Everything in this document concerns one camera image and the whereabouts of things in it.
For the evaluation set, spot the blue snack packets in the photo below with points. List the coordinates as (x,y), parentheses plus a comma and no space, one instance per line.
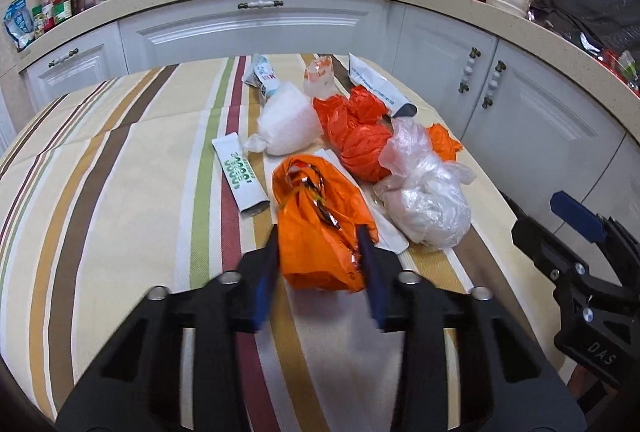
(19,22)

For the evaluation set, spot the white plastic bag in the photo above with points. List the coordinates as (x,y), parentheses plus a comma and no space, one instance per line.
(290,117)

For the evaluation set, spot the white kitchen cabinet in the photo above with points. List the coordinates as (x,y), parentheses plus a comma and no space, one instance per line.
(250,32)

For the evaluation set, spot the white paper sleeve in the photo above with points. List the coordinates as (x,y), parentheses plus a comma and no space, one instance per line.
(391,237)

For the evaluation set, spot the blue and white snack wrapper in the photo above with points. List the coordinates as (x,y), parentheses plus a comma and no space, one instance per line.
(262,75)

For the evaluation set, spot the clear wrapper with orange print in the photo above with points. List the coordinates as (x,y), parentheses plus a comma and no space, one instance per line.
(320,80)

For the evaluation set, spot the striped tablecloth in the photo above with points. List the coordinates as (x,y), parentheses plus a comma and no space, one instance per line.
(125,192)

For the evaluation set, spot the colourful packets pile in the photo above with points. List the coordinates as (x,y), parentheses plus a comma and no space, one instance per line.
(617,62)

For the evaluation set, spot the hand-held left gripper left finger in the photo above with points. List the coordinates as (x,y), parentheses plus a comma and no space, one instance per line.
(262,284)

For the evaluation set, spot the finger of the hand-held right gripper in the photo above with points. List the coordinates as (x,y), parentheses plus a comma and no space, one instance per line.
(575,212)
(542,247)

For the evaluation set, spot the crumpled orange plastic bag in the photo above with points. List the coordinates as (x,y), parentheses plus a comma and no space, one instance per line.
(360,147)

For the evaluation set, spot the white mailer bag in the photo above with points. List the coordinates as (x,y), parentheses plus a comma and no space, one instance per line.
(375,85)

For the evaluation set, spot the small orange plastic scrap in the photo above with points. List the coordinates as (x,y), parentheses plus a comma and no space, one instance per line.
(445,142)

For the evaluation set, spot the clear plastic bag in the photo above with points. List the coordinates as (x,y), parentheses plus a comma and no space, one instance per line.
(430,207)

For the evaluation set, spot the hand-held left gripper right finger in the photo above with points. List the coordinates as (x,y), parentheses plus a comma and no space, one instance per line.
(372,284)

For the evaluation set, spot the white packet with green print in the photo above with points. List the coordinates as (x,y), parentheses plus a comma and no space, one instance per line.
(240,177)

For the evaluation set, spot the orange plastic bag with foil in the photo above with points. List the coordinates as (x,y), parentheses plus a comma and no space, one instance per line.
(310,242)

